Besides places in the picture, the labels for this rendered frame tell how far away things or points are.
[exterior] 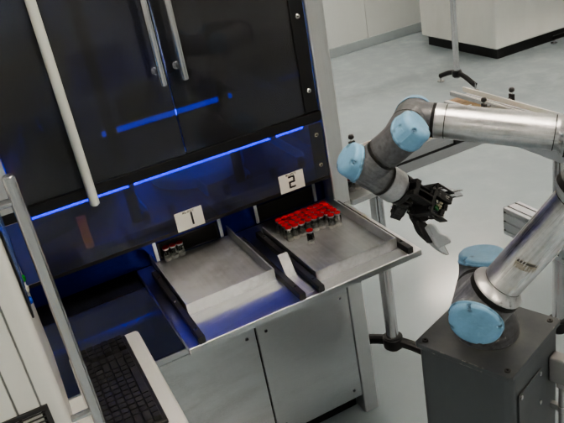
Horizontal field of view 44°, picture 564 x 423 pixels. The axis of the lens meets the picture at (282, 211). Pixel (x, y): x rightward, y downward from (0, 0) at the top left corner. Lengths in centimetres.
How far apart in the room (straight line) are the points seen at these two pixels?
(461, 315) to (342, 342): 103
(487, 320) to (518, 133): 39
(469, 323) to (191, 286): 81
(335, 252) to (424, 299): 136
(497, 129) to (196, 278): 96
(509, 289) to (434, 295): 184
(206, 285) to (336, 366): 76
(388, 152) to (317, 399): 137
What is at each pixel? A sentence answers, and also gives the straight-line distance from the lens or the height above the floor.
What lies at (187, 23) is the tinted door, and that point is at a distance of 194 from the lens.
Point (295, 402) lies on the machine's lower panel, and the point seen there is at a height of 20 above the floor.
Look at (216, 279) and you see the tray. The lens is 200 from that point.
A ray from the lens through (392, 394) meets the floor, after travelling 284.
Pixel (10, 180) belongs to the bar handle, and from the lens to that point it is 133.
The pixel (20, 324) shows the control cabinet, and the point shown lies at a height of 120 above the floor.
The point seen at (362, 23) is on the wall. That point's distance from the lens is 768.
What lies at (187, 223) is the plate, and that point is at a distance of 206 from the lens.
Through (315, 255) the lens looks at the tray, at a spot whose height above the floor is 88.
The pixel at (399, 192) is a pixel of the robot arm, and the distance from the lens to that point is 150.
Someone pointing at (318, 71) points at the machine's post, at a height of 133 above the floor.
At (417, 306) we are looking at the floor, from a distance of 328.
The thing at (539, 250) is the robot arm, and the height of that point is 113.
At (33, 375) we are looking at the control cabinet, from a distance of 150.
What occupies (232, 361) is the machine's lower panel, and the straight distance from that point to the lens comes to 234.
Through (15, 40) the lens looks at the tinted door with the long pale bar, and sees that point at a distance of 184.
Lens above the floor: 189
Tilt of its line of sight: 26 degrees down
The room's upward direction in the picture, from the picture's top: 11 degrees counter-clockwise
